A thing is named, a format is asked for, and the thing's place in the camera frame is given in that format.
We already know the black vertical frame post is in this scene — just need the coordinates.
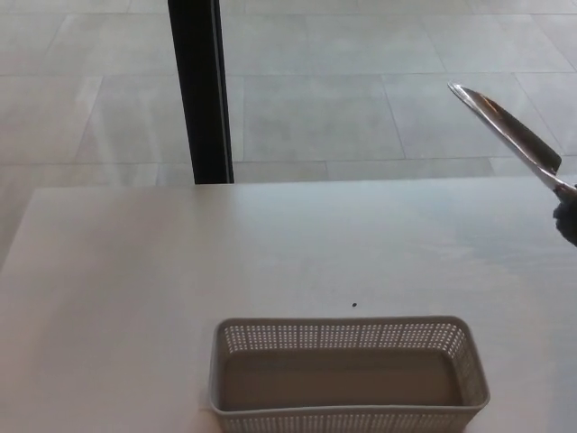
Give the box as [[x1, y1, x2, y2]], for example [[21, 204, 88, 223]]
[[167, 0, 235, 185]]

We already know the steel garden trowel wooden handle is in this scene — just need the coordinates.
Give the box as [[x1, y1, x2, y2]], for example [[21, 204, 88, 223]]
[[447, 81, 577, 248]]

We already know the grey perforated plastic basket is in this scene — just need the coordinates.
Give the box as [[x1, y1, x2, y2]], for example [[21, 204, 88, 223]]
[[207, 316, 491, 433]]

